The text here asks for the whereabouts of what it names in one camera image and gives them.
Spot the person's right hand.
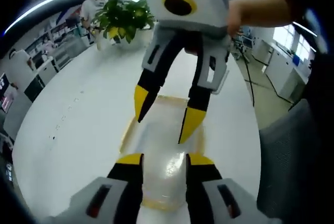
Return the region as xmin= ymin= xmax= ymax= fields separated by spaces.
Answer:
xmin=226 ymin=0 xmax=252 ymax=37

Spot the wall monitor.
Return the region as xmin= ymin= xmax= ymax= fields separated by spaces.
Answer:
xmin=0 ymin=72 xmax=17 ymax=113

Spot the black tripod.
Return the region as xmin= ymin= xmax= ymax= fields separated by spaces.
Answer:
xmin=233 ymin=32 xmax=297 ymax=106

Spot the white cabinet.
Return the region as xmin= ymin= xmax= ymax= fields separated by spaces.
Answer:
xmin=252 ymin=38 xmax=315 ymax=101

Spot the clear plastic container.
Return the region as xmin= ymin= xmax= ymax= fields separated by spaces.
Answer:
xmin=119 ymin=94 xmax=210 ymax=209

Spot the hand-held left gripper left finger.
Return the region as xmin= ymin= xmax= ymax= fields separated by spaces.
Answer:
xmin=43 ymin=152 xmax=145 ymax=224

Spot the green potted plant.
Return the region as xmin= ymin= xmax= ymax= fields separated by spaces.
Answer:
xmin=91 ymin=0 xmax=158 ymax=51

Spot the grey mesh office chair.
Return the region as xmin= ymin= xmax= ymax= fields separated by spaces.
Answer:
xmin=257 ymin=98 xmax=334 ymax=224

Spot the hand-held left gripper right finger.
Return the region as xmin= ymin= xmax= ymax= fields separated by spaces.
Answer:
xmin=185 ymin=152 xmax=283 ymax=224

